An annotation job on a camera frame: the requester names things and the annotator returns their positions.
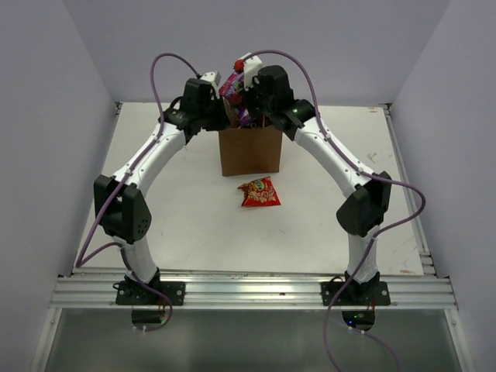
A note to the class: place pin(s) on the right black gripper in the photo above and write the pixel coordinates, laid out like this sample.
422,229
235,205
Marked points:
247,95

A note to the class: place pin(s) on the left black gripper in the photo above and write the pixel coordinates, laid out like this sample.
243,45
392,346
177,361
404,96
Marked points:
222,123

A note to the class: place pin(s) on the purple Fox's candy bag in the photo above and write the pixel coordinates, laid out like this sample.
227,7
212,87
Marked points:
236,109

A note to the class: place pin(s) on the brown paper bag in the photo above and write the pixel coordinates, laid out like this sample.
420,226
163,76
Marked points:
245,151

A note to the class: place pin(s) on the small red popcorn snack bag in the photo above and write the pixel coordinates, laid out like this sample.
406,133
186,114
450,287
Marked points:
259,193

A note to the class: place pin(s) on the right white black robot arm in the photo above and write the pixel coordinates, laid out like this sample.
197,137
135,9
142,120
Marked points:
366,198

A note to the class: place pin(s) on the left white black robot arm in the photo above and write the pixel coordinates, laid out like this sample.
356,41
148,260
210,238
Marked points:
120,200

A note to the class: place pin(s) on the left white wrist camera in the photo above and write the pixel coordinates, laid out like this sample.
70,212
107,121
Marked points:
212,77

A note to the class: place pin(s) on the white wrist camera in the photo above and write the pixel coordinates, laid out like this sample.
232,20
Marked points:
212,77
248,65

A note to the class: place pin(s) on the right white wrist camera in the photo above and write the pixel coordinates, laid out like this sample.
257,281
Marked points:
248,65

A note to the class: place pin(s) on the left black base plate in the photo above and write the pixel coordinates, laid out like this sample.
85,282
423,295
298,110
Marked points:
160,292

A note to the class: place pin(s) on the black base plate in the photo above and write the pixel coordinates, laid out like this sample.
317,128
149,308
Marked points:
373,292
160,292

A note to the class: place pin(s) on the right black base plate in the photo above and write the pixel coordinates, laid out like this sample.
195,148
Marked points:
373,292

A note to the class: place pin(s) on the aluminium rail frame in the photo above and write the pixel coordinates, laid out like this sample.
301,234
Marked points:
252,297

